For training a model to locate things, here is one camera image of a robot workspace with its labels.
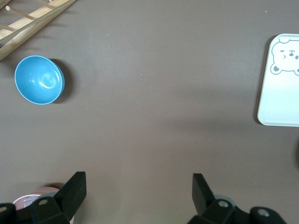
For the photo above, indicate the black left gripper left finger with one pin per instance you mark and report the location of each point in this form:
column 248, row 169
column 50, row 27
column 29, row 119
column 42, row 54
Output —
column 67, row 200

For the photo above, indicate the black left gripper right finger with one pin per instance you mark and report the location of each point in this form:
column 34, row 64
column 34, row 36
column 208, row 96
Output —
column 203, row 200

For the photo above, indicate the pink bowl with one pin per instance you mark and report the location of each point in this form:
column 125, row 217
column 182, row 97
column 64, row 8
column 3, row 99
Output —
column 47, row 191

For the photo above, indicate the clear ice cubes pile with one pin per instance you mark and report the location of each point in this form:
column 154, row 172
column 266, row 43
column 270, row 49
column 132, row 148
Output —
column 30, row 201

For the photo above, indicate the brown table mat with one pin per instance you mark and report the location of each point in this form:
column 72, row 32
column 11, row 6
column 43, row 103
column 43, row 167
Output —
column 149, row 116

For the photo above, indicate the blue bowl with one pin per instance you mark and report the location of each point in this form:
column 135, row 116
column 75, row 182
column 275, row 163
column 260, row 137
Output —
column 39, row 79

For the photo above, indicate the cream bear print tray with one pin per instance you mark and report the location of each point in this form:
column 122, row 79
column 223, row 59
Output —
column 280, row 98

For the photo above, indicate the wooden dish rack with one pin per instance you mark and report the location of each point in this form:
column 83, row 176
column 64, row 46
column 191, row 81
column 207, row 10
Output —
column 28, row 32

